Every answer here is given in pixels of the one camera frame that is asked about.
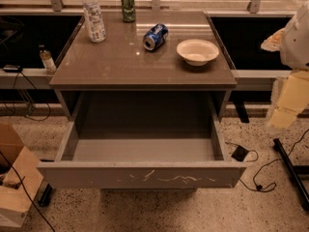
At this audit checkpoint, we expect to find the black power adapter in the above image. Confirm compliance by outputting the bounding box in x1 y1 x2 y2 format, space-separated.
232 146 249 161

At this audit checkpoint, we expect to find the white bowl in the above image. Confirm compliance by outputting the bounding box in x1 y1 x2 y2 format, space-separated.
177 40 219 67

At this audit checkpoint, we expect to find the blue soda can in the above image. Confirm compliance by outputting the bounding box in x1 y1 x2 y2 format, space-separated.
143 23 168 51

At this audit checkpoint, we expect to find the cardboard box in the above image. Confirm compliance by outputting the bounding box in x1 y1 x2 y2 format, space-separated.
0 123 43 227

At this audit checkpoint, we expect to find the grey cabinet with glossy top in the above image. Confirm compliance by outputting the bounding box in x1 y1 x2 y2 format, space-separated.
49 11 237 115

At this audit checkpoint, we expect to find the open grey top drawer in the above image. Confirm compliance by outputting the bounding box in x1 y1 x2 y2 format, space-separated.
38 92 246 189

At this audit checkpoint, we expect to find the green soda can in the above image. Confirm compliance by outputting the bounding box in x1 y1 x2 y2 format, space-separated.
121 0 135 22

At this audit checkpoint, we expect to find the black device on ledge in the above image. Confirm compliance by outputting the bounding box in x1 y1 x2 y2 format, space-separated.
3 65 23 73

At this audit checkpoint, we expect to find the clear plastic water bottle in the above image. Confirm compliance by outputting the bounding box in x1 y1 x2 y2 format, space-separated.
82 0 106 43

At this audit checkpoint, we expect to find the black cable on floor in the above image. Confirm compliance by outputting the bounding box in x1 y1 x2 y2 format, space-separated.
225 128 309 193

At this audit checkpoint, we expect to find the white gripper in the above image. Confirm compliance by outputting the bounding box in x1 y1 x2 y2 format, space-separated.
261 2 309 133

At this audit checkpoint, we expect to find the small bottle on ledge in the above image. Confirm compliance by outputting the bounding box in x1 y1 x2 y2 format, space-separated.
39 44 56 75

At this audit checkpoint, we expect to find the black stand leg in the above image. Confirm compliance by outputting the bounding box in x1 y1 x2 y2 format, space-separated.
273 138 309 212

